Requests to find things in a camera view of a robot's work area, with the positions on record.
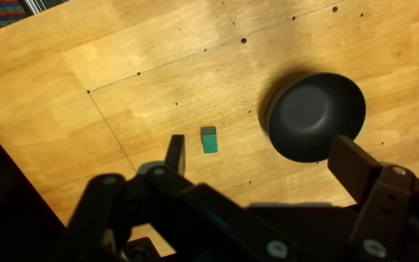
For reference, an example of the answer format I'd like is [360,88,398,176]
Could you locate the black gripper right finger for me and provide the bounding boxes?
[327,135,381,202]

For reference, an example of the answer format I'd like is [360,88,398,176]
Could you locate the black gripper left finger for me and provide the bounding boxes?
[164,134,184,174]

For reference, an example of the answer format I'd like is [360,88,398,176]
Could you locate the small green block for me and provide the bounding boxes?
[200,126,218,153]

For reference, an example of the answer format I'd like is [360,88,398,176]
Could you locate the black bowl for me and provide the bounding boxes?
[262,72,366,163]

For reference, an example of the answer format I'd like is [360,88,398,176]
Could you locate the striped colourful mat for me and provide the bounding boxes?
[0,0,67,27]

